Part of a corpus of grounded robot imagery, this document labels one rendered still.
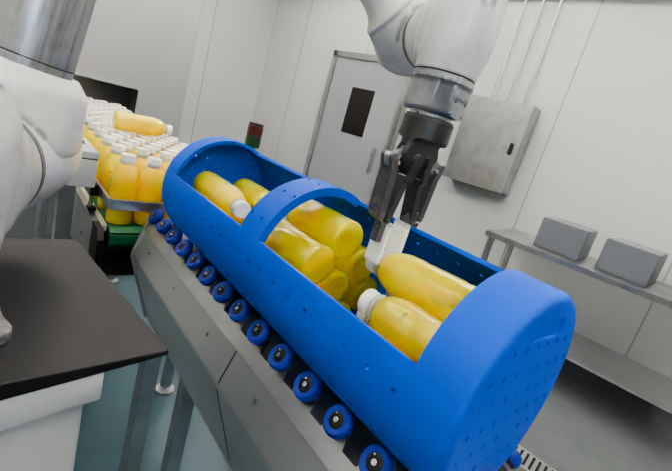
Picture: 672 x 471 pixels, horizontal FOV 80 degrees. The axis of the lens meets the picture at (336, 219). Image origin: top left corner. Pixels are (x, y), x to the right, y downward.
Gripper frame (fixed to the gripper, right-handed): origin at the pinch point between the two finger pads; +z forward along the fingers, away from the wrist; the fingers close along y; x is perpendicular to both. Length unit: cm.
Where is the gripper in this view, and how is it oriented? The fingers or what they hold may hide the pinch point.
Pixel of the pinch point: (387, 242)
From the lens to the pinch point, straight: 64.1
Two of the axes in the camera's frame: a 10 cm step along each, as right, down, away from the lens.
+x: -6.2, -3.6, 7.0
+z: -2.8, 9.3, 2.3
